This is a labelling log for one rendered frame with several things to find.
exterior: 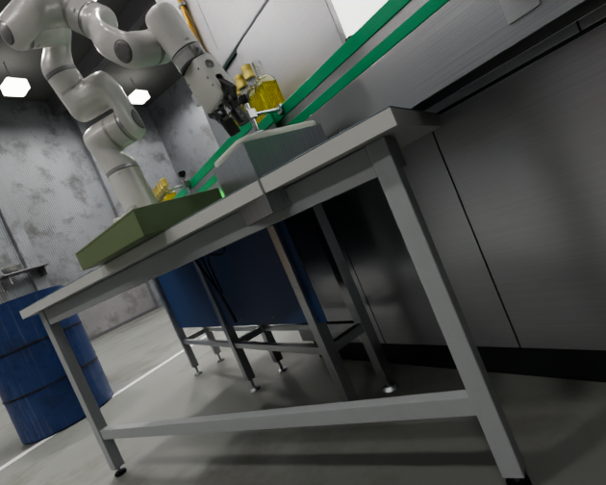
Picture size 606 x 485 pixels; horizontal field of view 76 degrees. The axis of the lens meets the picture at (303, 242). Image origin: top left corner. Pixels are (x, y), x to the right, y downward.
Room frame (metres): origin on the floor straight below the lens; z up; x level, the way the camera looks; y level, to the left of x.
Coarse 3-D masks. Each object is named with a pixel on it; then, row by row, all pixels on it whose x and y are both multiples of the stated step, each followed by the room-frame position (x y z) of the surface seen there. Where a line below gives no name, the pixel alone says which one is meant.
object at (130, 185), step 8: (128, 168) 1.12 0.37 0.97; (136, 168) 1.13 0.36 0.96; (112, 176) 1.11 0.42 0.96; (120, 176) 1.11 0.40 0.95; (128, 176) 1.11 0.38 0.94; (136, 176) 1.12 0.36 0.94; (144, 176) 1.17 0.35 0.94; (112, 184) 1.12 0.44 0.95; (120, 184) 1.11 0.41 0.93; (128, 184) 1.11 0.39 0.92; (136, 184) 1.12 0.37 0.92; (144, 184) 1.14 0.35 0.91; (120, 192) 1.11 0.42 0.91; (128, 192) 1.11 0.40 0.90; (136, 192) 1.11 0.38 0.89; (144, 192) 1.12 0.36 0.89; (152, 192) 1.15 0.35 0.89; (120, 200) 1.12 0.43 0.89; (128, 200) 1.11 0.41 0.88; (136, 200) 1.11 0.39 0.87; (144, 200) 1.12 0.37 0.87; (152, 200) 1.13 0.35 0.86; (128, 208) 1.11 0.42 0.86
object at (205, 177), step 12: (240, 132) 1.16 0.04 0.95; (252, 132) 1.12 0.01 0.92; (228, 144) 1.24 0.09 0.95; (216, 156) 1.32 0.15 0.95; (204, 168) 1.42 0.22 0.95; (192, 180) 1.53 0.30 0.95; (204, 180) 1.46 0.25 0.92; (216, 180) 1.38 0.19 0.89; (180, 192) 1.68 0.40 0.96; (192, 192) 1.58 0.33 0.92
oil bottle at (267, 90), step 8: (256, 80) 1.20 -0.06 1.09; (264, 80) 1.18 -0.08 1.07; (272, 80) 1.20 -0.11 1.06; (256, 88) 1.21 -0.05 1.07; (264, 88) 1.18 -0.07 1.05; (272, 88) 1.19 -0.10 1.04; (264, 96) 1.19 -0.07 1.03; (272, 96) 1.18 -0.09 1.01; (280, 96) 1.20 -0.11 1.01; (264, 104) 1.21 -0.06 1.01; (272, 104) 1.18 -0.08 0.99
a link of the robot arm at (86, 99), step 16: (48, 80) 1.08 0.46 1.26; (64, 80) 1.07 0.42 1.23; (80, 80) 1.10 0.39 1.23; (96, 80) 1.07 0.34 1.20; (112, 80) 1.10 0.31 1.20; (64, 96) 1.08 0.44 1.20; (80, 96) 1.07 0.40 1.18; (96, 96) 1.08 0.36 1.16; (112, 96) 1.08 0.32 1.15; (80, 112) 1.09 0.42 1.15; (96, 112) 1.11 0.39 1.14; (128, 112) 1.10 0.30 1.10; (128, 128) 1.10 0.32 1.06; (144, 128) 1.15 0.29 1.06
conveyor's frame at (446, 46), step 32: (480, 0) 0.63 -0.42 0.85; (544, 0) 0.57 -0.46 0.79; (576, 0) 0.54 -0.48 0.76; (416, 32) 0.73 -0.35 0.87; (448, 32) 0.69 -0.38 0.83; (480, 32) 0.65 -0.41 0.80; (512, 32) 0.61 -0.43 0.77; (544, 32) 0.68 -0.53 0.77; (384, 64) 0.81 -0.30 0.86; (416, 64) 0.75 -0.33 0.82; (448, 64) 0.71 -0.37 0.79; (480, 64) 0.66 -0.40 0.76; (352, 96) 0.90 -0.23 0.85; (384, 96) 0.83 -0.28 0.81; (416, 96) 0.77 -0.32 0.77; (448, 96) 0.85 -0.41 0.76
